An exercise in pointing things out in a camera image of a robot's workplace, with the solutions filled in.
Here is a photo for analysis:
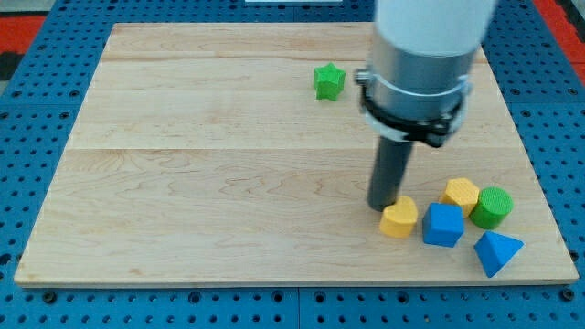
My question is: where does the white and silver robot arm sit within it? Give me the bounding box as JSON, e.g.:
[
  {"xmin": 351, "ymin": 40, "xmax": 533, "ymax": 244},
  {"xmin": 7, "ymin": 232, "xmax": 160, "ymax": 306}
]
[{"xmin": 356, "ymin": 0, "xmax": 496, "ymax": 147}]

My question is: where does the light wooden board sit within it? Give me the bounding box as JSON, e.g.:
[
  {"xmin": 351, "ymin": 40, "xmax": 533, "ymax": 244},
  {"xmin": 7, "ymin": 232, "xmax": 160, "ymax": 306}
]
[{"xmin": 15, "ymin": 23, "xmax": 579, "ymax": 288}]

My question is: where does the green star block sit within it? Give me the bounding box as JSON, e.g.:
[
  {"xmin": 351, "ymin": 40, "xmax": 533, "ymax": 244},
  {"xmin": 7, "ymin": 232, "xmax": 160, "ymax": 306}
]
[{"xmin": 313, "ymin": 62, "xmax": 346, "ymax": 101}]

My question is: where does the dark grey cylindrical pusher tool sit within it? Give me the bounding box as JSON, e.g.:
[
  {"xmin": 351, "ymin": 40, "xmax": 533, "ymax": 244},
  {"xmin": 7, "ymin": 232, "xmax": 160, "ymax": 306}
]
[{"xmin": 367, "ymin": 137, "xmax": 413, "ymax": 212}]

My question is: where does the yellow heart block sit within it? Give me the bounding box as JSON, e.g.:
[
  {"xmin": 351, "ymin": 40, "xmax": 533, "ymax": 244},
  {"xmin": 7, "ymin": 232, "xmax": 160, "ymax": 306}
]
[{"xmin": 378, "ymin": 196, "xmax": 419, "ymax": 239}]

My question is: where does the blue cube block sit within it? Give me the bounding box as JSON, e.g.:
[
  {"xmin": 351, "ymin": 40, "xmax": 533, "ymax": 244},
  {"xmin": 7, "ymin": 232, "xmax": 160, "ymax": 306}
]
[{"xmin": 422, "ymin": 203, "xmax": 464, "ymax": 248}]

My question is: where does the yellow hexagon block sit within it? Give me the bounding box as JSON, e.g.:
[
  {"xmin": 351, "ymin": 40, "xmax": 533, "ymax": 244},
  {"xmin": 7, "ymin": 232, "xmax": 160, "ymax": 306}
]
[{"xmin": 439, "ymin": 177, "xmax": 480, "ymax": 218}]

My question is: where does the green cylinder block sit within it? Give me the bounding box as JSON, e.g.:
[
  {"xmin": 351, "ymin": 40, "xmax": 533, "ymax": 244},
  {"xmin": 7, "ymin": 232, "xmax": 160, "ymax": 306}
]
[{"xmin": 469, "ymin": 186, "xmax": 514, "ymax": 229}]

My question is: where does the blue triangle block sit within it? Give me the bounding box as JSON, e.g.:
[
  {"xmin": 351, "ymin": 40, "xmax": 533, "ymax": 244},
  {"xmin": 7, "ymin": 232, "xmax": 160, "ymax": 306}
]
[{"xmin": 473, "ymin": 231, "xmax": 525, "ymax": 278}]

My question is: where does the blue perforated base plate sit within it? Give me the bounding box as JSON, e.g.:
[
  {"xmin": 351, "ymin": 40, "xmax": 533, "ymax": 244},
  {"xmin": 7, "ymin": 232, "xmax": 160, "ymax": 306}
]
[{"xmin": 1, "ymin": 0, "xmax": 584, "ymax": 328}]

